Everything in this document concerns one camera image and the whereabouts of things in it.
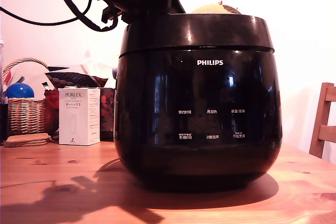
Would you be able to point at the cork globe with pins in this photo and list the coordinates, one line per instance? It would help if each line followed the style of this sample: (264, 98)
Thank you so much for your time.
(212, 9)

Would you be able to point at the white Porlex box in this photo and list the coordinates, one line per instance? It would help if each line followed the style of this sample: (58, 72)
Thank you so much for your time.
(78, 119)

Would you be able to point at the dark dotted pattern packet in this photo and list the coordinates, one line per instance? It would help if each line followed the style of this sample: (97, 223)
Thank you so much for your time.
(76, 79)

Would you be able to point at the white tissue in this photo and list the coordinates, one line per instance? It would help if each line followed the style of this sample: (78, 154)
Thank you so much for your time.
(101, 66)

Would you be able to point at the cork coaster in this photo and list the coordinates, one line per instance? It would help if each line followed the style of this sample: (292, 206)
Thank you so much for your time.
(26, 144)
(27, 137)

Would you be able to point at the black rice cooker body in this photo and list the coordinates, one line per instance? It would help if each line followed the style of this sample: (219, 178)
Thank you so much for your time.
(199, 103)

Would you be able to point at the blue ball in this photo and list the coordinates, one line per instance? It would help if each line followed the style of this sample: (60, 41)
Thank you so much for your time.
(19, 90)

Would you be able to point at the floral tissue box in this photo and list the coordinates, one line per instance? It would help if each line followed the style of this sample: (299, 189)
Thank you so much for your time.
(107, 113)

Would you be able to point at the wooden chair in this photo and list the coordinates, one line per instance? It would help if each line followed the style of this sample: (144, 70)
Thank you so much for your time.
(321, 121)

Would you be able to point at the white tube green print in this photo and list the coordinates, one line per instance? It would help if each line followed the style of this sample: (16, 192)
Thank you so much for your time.
(46, 86)

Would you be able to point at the wicker basket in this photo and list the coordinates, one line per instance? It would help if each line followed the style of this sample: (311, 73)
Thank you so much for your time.
(26, 116)

